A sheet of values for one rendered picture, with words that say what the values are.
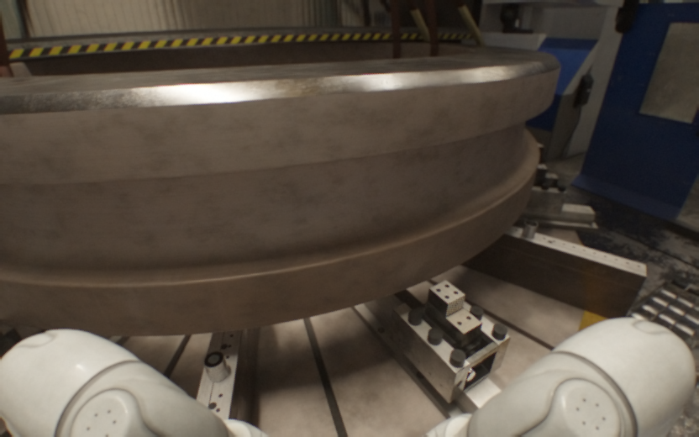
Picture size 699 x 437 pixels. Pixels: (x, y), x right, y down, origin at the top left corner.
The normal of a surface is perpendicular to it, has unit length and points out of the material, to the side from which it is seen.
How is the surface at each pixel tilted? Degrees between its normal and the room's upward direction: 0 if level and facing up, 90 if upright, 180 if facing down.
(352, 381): 0
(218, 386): 0
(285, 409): 0
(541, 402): 55
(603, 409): 23
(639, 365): 17
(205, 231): 83
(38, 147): 90
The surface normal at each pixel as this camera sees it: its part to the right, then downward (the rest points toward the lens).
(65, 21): 0.50, 0.42
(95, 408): 0.05, -0.57
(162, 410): 0.82, -0.56
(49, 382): -0.10, -0.70
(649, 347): 0.11, -0.80
